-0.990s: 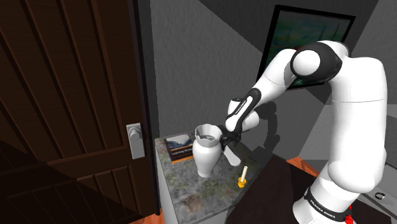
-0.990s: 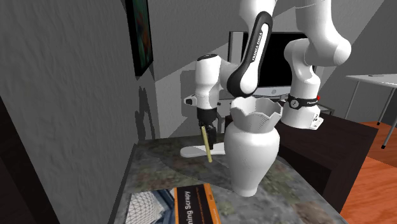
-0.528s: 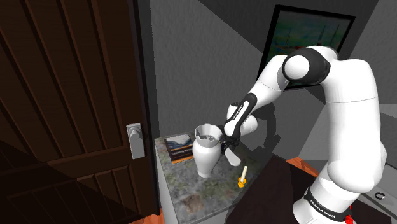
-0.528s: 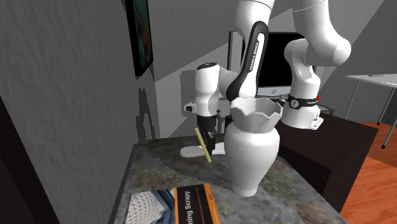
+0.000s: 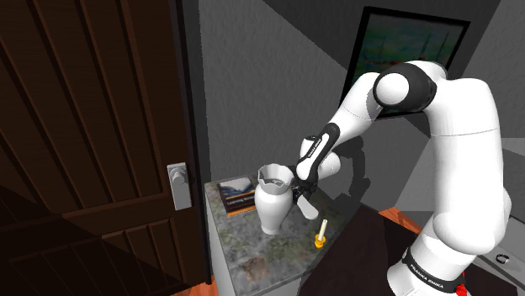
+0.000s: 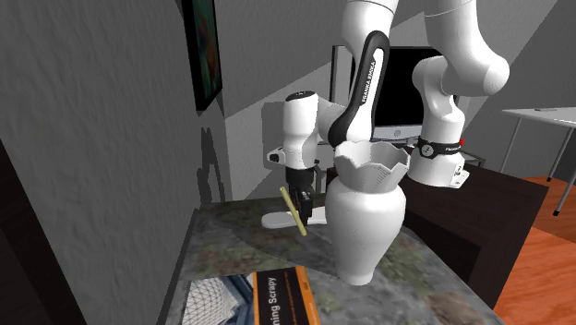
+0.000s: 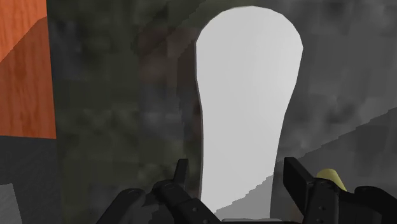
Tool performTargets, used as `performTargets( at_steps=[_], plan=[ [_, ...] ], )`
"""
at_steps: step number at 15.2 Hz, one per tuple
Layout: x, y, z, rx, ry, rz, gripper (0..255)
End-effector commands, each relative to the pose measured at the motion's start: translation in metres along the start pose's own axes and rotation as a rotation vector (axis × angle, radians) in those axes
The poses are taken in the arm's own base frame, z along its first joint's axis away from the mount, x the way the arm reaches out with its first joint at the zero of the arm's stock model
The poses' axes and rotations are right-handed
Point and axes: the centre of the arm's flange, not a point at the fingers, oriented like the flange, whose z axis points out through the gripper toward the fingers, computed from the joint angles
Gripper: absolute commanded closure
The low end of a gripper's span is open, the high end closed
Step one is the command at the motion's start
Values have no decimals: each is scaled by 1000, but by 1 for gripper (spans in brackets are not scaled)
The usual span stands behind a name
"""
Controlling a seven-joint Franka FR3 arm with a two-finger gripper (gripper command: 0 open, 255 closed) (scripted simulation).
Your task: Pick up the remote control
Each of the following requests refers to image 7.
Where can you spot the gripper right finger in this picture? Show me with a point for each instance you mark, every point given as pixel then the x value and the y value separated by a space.
pixel 319 201

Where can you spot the yellow rounded object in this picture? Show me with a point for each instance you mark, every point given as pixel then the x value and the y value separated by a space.
pixel 330 175

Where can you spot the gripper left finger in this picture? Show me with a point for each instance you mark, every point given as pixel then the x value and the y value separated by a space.
pixel 173 198

